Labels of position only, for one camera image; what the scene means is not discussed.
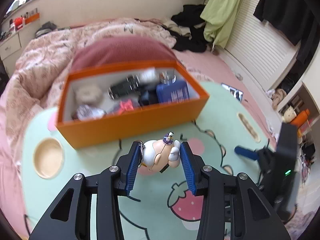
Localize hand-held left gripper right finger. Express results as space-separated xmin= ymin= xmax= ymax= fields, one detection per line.
xmin=180 ymin=141 xmax=292 ymax=240

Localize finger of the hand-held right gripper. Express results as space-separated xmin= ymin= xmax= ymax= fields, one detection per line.
xmin=234 ymin=146 xmax=277 ymax=178

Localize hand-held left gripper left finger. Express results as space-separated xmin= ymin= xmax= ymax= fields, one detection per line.
xmin=29 ymin=141 xmax=145 ymax=240

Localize cartoon doll keychain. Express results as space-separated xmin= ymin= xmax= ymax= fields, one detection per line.
xmin=140 ymin=131 xmax=182 ymax=174

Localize orange cardboard box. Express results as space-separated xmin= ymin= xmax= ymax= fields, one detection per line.
xmin=55 ymin=60 xmax=210 ymax=148

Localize red patterned pouch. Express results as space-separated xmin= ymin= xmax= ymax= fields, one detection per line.
xmin=119 ymin=99 xmax=134 ymax=112

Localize black hair scrunchie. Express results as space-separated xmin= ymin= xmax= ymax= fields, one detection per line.
xmin=137 ymin=86 xmax=159 ymax=107

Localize shiny silver packet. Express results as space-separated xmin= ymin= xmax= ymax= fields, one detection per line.
xmin=75 ymin=104 xmax=105 ymax=120

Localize blue zip pouch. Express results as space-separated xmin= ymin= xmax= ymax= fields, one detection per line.
xmin=155 ymin=81 xmax=189 ymax=104

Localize black studded hair clip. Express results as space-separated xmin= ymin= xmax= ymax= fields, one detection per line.
xmin=108 ymin=76 xmax=140 ymax=100

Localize beige fur ball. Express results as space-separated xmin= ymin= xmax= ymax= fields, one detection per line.
xmin=75 ymin=85 xmax=103 ymax=103

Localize green cartoon lap desktop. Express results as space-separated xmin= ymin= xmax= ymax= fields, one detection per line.
xmin=21 ymin=80 xmax=278 ymax=240

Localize orange bottle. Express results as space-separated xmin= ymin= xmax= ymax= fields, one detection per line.
xmin=291 ymin=109 xmax=310 ymax=128

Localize cream face mug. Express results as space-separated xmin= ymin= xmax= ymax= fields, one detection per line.
xmin=282 ymin=106 xmax=298 ymax=123

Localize beige clothes heap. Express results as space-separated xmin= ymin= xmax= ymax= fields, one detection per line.
xmin=271 ymin=89 xmax=287 ymax=109

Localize white shelf unit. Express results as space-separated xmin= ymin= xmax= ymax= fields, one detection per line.
xmin=277 ymin=80 xmax=320 ymax=180

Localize white slatted door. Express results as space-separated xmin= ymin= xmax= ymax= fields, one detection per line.
xmin=225 ymin=0 xmax=300 ymax=93

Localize maroon pillow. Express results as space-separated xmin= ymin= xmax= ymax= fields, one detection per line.
xmin=71 ymin=35 xmax=179 ymax=72

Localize pink floral quilt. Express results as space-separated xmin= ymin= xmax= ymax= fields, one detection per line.
xmin=5 ymin=17 xmax=178 ymax=110

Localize green curtain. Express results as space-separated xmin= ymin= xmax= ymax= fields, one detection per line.
xmin=200 ymin=0 xmax=247 ymax=48

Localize beige garment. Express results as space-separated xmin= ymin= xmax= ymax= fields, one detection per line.
xmin=162 ymin=20 xmax=181 ymax=34

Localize black hanging garment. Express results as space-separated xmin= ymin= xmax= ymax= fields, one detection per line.
xmin=254 ymin=0 xmax=317 ymax=63

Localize pile of black clothes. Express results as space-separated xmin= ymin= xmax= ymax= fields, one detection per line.
xmin=171 ymin=4 xmax=208 ymax=53

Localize grey folded clothes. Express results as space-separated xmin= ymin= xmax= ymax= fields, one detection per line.
xmin=35 ymin=21 xmax=58 ymax=38

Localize white drawer cabinet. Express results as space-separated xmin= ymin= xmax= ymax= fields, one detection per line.
xmin=0 ymin=34 xmax=22 ymax=60

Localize small orange storage box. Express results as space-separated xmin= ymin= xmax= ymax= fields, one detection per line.
xmin=25 ymin=13 xmax=40 ymax=24

